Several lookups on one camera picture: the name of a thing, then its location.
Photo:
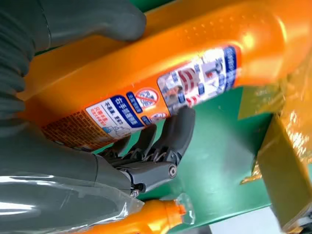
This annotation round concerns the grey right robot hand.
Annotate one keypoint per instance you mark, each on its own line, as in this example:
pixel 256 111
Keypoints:
pixel 60 181

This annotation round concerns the green table mat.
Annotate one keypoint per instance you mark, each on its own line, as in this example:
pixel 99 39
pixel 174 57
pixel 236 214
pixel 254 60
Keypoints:
pixel 219 155

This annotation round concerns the yellow taped cardboard box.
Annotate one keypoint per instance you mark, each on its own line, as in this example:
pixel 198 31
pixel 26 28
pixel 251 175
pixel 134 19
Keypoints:
pixel 285 168

